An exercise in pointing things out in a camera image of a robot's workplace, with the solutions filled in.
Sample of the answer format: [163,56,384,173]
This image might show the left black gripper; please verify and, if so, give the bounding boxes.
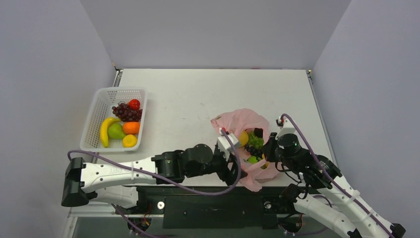
[185,146,247,184]

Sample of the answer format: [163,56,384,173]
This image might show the pink plastic bag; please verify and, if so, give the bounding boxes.
[210,109,279,192]

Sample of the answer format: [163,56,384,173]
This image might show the yellow fake fruit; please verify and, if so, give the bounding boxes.
[238,131,249,148]

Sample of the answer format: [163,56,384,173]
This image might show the green fake fruit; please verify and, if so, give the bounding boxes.
[247,156,261,164]

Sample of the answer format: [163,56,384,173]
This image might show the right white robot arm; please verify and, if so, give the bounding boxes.
[262,133,406,238]

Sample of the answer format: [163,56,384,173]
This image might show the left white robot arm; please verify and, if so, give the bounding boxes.
[61,144,245,213]

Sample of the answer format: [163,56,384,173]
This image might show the green fake grapes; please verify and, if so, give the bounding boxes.
[247,131,264,149]

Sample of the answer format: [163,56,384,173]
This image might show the dark purple grapes in bag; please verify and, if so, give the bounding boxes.
[245,145,263,159]

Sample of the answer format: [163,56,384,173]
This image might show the yellow fake lemon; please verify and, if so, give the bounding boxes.
[122,134,138,148]

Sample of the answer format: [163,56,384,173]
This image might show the orange fake fruit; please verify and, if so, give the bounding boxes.
[122,121,141,135]

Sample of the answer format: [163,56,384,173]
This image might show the red fake strawberry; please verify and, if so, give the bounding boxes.
[127,99,141,111]

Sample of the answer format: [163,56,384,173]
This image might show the green fake pear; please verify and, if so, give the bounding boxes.
[107,123,126,139]

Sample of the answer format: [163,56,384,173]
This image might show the purple fake grapes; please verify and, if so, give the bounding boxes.
[111,103,143,122]

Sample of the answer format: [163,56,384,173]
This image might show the yellow fake banana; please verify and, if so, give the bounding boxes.
[100,117,121,148]

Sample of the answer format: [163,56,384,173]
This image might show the white plastic basket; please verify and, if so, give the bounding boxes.
[79,86,148,153]

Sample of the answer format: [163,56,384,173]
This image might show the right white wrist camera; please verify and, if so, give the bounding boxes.
[275,117,296,140]

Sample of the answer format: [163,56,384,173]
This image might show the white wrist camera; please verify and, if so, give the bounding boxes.
[275,117,296,140]
[217,131,241,161]

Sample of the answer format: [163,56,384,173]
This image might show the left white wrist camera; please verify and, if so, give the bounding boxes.
[217,131,241,161]

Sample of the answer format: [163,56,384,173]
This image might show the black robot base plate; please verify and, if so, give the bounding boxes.
[118,186,298,230]

